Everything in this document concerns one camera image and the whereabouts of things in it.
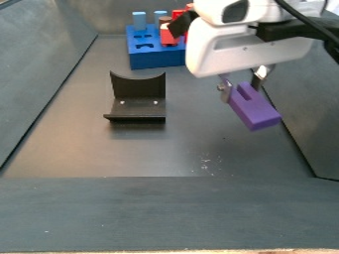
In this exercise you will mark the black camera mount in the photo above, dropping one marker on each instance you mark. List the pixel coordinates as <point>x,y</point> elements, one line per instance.
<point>291,29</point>

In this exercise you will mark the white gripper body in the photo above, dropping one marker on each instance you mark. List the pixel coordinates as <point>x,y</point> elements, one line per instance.
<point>221,49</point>

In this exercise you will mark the light blue rectangular block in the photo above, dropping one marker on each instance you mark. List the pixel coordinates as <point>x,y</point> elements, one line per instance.
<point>139,21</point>

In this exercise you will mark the blue shape sorter board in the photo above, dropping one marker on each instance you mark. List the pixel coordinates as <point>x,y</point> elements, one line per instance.
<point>147,53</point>

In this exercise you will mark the purple double-square block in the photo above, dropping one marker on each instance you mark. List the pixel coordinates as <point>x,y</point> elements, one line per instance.
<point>252,108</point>

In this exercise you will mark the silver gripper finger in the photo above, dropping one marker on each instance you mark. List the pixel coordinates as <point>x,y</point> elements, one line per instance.
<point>224,87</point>
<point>260,74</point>

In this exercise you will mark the light blue cylinder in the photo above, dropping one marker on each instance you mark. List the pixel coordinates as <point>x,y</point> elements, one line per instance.
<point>157,15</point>

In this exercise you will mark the red rounded block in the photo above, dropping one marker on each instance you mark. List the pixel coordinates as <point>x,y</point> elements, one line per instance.
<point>176,13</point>

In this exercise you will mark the brown cylinder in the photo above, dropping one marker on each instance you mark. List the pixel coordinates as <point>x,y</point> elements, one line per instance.
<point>164,19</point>

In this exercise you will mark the red pentagonal prism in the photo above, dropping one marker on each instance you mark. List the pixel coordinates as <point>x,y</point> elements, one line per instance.
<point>167,39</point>

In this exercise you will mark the black curved stand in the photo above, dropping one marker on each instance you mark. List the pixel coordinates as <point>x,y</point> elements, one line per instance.
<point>139,99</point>

